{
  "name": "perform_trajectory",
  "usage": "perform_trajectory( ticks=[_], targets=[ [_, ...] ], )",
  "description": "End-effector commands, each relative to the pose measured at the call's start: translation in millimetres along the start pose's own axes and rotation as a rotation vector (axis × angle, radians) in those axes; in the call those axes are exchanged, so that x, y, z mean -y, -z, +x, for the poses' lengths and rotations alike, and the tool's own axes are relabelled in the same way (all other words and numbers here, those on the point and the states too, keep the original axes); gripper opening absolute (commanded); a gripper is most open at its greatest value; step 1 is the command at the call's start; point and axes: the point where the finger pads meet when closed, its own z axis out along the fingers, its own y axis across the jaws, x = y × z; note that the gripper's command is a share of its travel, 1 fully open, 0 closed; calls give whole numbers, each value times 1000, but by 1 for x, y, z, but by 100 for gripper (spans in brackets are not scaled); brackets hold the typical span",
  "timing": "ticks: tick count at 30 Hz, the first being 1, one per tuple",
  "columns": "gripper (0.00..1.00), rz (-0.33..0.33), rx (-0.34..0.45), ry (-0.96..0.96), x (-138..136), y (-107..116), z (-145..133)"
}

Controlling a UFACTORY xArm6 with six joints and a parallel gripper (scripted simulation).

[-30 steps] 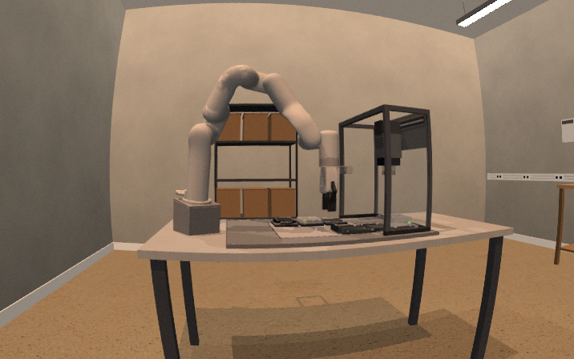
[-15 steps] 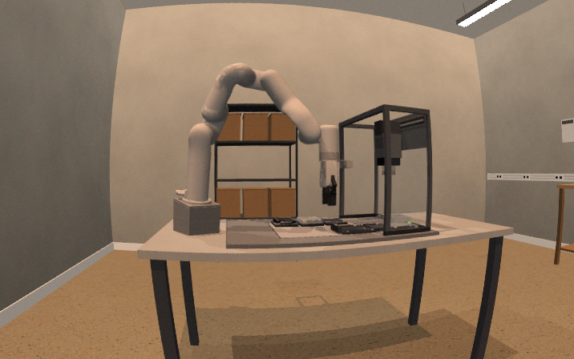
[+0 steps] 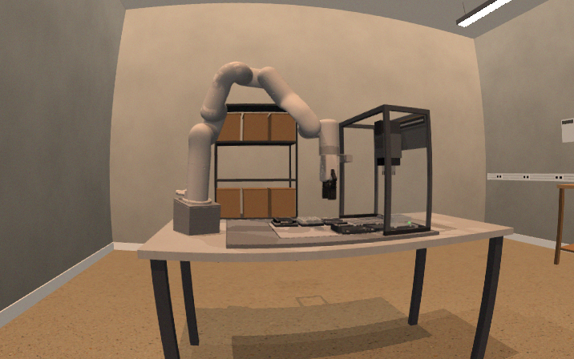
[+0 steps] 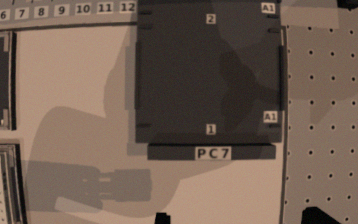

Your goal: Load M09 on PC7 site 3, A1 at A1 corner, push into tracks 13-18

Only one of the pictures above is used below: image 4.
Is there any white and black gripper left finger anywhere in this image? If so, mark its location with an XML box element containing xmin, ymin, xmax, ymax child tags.
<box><xmin>154</xmin><ymin>212</ymin><xmax>171</xmax><ymax>224</ymax></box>

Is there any beige well plate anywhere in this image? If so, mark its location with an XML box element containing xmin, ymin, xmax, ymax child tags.
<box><xmin>0</xmin><ymin>151</ymin><xmax>17</xmax><ymax>224</ymax></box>

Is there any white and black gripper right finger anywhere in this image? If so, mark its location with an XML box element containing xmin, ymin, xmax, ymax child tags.
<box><xmin>301</xmin><ymin>206</ymin><xmax>341</xmax><ymax>224</ymax></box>

